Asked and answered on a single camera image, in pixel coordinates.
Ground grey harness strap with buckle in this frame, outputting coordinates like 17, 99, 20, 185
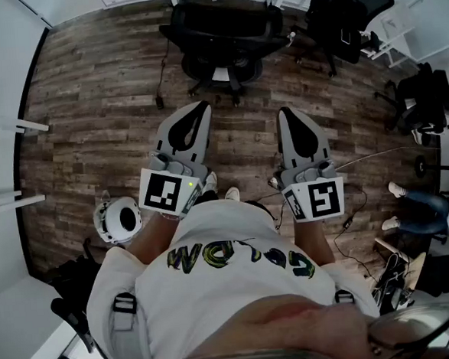
109, 290, 156, 359
333, 288, 356, 307

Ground black padded office chair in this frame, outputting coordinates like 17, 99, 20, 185
372, 61, 449, 149

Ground black soft bag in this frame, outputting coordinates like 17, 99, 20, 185
413, 253, 449, 299

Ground white floor cable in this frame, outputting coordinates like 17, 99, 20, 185
335, 143, 441, 171

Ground person's face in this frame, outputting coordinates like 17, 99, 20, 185
168, 282, 449, 359

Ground white metal-frame desk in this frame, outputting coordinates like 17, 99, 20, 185
357, 0, 449, 70

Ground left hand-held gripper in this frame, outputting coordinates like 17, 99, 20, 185
131, 100, 220, 220

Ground black floor cable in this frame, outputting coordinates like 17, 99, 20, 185
328, 185, 379, 287

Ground white headset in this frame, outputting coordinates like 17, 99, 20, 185
91, 195, 144, 246

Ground black wheeled stand leg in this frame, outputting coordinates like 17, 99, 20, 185
414, 153, 449, 180

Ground black power adapter with cable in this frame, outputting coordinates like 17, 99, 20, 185
150, 36, 177, 111

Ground person's left white shoe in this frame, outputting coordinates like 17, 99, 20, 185
203, 171, 220, 194

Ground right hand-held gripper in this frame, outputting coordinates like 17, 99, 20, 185
267, 103, 347, 224

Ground person's left forearm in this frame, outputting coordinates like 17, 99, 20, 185
125, 211, 184, 266

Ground person's white printed t-shirt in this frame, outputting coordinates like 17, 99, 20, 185
79, 189, 383, 359

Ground person's right forearm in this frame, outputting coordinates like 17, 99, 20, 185
291, 217, 337, 269

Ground black bag with handle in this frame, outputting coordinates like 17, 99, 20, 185
44, 237, 107, 357

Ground black mesh-back office chair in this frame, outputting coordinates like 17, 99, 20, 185
291, 0, 400, 81

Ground person's glasses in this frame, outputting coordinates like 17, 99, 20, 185
153, 297, 449, 359

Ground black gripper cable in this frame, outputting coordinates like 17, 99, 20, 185
266, 176, 290, 230

